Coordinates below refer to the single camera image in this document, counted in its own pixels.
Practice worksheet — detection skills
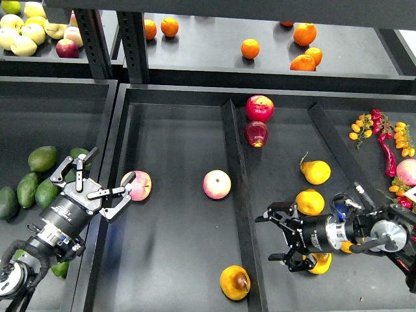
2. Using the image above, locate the red apple on shelf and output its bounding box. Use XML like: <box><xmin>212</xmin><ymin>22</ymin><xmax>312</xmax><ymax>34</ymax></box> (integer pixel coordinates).
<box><xmin>55</xmin><ymin>38</ymin><xmax>79</xmax><ymax>59</ymax></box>

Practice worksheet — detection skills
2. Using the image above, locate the green avocado row left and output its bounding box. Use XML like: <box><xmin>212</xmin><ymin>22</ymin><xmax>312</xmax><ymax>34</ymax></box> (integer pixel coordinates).
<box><xmin>17</xmin><ymin>172</ymin><xmax>40</xmax><ymax>209</ymax></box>

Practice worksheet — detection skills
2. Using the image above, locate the black shelf post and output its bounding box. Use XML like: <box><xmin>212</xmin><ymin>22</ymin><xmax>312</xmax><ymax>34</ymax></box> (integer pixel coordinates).
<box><xmin>116</xmin><ymin>11</ymin><xmax>150</xmax><ymax>85</ymax></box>
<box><xmin>73</xmin><ymin>8</ymin><xmax>111</xmax><ymax>79</ymax></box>

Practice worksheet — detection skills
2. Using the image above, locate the orange cherry tomato bunch right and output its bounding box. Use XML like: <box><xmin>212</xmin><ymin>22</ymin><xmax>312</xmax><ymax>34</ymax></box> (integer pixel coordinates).
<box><xmin>393</xmin><ymin>122</ymin><xmax>415</xmax><ymax>157</ymax></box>

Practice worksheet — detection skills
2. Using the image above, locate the green avocado top left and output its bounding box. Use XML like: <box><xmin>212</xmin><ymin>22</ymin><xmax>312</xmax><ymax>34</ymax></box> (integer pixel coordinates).
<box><xmin>27</xmin><ymin>146</ymin><xmax>57</xmax><ymax>172</ymax></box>

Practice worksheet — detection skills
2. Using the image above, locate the dark red apple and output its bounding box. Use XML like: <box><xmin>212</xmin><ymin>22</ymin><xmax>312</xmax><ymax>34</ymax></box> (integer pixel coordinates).
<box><xmin>244</xmin><ymin>121</ymin><xmax>268</xmax><ymax>148</ymax></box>

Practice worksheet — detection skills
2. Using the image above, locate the yellow pear with brown patch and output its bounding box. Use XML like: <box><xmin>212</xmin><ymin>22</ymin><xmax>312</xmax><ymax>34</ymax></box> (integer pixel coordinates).
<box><xmin>341</xmin><ymin>240</ymin><xmax>354</xmax><ymax>254</ymax></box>

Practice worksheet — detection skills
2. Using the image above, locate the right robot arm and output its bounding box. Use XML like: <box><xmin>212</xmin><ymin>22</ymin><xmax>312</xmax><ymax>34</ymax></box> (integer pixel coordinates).
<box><xmin>255</xmin><ymin>183</ymin><xmax>415</xmax><ymax>293</ymax></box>

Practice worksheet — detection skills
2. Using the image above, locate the green avocado lower right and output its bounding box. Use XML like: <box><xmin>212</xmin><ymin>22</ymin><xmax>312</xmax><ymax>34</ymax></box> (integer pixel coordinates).
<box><xmin>51</xmin><ymin>261</ymin><xmax>70</xmax><ymax>279</ymax></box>

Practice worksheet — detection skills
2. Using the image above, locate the black shelf post left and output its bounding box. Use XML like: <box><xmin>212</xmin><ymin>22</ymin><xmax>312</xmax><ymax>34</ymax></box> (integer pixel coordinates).
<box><xmin>73</xmin><ymin>8</ymin><xmax>111</xmax><ymax>79</ymax></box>

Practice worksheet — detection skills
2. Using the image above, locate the dark green avocado top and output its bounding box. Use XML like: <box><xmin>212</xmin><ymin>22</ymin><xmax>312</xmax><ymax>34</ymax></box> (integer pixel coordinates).
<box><xmin>70</xmin><ymin>148</ymin><xmax>90</xmax><ymax>159</ymax></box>

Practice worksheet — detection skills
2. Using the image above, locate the white label card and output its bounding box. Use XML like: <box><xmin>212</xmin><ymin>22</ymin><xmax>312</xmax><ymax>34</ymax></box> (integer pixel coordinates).
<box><xmin>404</xmin><ymin>186</ymin><xmax>416</xmax><ymax>203</ymax></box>

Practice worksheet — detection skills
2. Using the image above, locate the dark avocado left edge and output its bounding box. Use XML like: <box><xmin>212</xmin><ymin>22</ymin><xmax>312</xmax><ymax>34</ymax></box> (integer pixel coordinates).
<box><xmin>1</xmin><ymin>186</ymin><xmax>19</xmax><ymax>220</ymax></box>

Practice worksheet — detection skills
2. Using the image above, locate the red cherry tomato bunch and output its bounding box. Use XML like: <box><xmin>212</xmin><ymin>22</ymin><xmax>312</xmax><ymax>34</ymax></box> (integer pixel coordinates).
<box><xmin>371</xmin><ymin>109</ymin><xmax>393</xmax><ymax>139</ymax></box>

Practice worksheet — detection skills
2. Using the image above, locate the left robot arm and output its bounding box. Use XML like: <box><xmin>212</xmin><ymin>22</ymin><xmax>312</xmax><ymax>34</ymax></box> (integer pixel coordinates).
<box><xmin>1</xmin><ymin>148</ymin><xmax>136</xmax><ymax>311</ymax></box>

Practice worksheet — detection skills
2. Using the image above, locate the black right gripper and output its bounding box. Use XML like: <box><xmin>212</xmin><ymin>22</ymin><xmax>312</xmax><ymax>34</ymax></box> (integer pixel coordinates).
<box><xmin>254</xmin><ymin>201</ymin><xmax>337</xmax><ymax>272</ymax></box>

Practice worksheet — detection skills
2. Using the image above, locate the black centre tray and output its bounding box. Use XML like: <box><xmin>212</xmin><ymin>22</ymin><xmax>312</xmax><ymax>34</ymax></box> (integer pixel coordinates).
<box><xmin>90</xmin><ymin>85</ymin><xmax>415</xmax><ymax>311</ymax></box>

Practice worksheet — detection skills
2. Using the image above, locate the black tray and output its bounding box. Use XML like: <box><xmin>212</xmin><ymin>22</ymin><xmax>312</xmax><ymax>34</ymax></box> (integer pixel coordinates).
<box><xmin>90</xmin><ymin>85</ymin><xmax>415</xmax><ymax>311</ymax></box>
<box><xmin>1</xmin><ymin>77</ymin><xmax>117</xmax><ymax>311</ymax></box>

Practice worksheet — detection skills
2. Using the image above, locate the mixed cherry tomato bunch lower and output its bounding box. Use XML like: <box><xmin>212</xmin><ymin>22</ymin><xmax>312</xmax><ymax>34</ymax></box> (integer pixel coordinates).
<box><xmin>378</xmin><ymin>176</ymin><xmax>415</xmax><ymax>212</ymax></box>

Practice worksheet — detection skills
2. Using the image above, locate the pink apple right edge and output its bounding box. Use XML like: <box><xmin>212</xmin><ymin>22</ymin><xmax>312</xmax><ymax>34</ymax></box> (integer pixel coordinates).
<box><xmin>396</xmin><ymin>159</ymin><xmax>416</xmax><ymax>186</ymax></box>

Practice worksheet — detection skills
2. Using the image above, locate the orange cherry tomato bunch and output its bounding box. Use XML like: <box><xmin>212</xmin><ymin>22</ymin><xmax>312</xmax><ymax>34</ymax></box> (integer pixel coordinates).
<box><xmin>348</xmin><ymin>114</ymin><xmax>373</xmax><ymax>150</ymax></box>
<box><xmin>393</xmin><ymin>122</ymin><xmax>415</xmax><ymax>157</ymax></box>

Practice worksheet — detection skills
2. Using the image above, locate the bright red apple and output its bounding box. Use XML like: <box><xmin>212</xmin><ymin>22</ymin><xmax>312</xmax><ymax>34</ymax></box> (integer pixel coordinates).
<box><xmin>246</xmin><ymin>95</ymin><xmax>274</xmax><ymax>123</ymax></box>

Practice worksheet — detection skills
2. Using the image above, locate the pale pink apple on shelf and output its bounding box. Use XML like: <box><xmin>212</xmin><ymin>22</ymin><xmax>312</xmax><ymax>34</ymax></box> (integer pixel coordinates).
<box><xmin>64</xmin><ymin>27</ymin><xmax>83</xmax><ymax>48</ymax></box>

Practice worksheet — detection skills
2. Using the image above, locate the dark green avocado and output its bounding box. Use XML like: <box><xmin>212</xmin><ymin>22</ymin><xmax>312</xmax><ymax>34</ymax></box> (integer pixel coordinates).
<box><xmin>65</xmin><ymin>168</ymin><xmax>77</xmax><ymax>183</ymax></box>
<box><xmin>70</xmin><ymin>148</ymin><xmax>90</xmax><ymax>159</ymax></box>

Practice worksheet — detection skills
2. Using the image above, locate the yellow apple front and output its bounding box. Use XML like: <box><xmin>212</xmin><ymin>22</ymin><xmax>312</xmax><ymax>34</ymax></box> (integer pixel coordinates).
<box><xmin>10</xmin><ymin>36</ymin><xmax>37</xmax><ymax>57</ymax></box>

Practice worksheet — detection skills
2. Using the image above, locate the yellow pear with stem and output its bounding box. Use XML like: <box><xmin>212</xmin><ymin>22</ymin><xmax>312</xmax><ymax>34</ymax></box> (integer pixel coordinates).
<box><xmin>299</xmin><ymin>151</ymin><xmax>332</xmax><ymax>185</ymax></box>

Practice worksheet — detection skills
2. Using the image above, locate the green avocado row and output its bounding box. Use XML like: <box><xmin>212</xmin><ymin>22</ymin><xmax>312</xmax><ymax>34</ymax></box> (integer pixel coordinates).
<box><xmin>17</xmin><ymin>172</ymin><xmax>40</xmax><ymax>209</ymax></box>
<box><xmin>35</xmin><ymin>178</ymin><xmax>60</xmax><ymax>209</ymax></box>

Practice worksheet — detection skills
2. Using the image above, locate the yellow apple middle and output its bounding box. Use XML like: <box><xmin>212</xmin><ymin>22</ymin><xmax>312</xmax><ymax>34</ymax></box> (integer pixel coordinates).
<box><xmin>21</xmin><ymin>23</ymin><xmax>46</xmax><ymax>46</ymax></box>

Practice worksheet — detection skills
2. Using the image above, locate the black shelf post right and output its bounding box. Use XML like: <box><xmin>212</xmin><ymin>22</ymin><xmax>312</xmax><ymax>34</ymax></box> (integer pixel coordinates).
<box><xmin>116</xmin><ymin>11</ymin><xmax>150</xmax><ymax>85</ymax></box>

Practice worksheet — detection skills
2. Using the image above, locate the bright green avocado lower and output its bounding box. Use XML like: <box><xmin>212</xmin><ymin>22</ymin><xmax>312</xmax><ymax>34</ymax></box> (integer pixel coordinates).
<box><xmin>14</xmin><ymin>249</ymin><xmax>26</xmax><ymax>261</ymax></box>

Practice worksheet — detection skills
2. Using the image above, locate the pink apple centre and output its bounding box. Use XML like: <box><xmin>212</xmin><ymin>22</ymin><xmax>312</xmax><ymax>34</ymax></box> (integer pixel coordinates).
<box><xmin>203</xmin><ymin>170</ymin><xmax>231</xmax><ymax>200</ymax></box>

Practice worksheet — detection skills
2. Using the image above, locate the yellow apple left edge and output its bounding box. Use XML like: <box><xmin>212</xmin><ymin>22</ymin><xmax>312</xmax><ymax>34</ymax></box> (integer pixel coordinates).
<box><xmin>0</xmin><ymin>27</ymin><xmax>20</xmax><ymax>51</ymax></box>

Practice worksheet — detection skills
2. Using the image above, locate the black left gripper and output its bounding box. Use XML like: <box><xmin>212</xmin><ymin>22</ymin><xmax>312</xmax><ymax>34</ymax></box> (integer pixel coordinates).
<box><xmin>40</xmin><ymin>147</ymin><xmax>136</xmax><ymax>239</ymax></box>

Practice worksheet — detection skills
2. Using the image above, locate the pink apple left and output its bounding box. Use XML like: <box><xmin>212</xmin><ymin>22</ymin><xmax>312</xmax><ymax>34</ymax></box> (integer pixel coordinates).
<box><xmin>129</xmin><ymin>170</ymin><xmax>152</xmax><ymax>202</ymax></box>

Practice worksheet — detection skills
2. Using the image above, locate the yellow pear with brown spot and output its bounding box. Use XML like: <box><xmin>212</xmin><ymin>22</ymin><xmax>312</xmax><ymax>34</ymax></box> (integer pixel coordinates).
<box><xmin>219</xmin><ymin>265</ymin><xmax>251</xmax><ymax>301</ymax></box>

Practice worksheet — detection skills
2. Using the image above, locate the yellow pear bottom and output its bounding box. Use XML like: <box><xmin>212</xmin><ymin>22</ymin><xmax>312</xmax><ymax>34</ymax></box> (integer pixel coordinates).
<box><xmin>302</xmin><ymin>253</ymin><xmax>332</xmax><ymax>275</ymax></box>

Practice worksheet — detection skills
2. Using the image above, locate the yellow apple with stem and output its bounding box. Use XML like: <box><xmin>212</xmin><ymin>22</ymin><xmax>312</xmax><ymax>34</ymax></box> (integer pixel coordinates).
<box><xmin>44</xmin><ymin>19</ymin><xmax>67</xmax><ymax>40</ymax></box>

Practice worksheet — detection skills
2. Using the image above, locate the green avocado row middle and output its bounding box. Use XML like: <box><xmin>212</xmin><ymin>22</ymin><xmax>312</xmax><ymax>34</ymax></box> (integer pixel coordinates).
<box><xmin>35</xmin><ymin>178</ymin><xmax>60</xmax><ymax>209</ymax></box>

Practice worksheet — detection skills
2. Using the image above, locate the black left tray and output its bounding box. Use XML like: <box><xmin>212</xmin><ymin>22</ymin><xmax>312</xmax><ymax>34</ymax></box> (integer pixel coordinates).
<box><xmin>1</xmin><ymin>77</ymin><xmax>117</xmax><ymax>311</ymax></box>

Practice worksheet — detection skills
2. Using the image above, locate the orange cherry tomato bunch left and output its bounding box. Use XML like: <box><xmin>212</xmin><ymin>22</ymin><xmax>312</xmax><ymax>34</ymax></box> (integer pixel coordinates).
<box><xmin>348</xmin><ymin>114</ymin><xmax>373</xmax><ymax>150</ymax></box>

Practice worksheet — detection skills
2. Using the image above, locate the red chili pepper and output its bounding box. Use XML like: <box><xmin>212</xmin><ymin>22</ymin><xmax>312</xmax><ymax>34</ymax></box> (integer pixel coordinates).
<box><xmin>378</xmin><ymin>133</ymin><xmax>397</xmax><ymax>177</ymax></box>

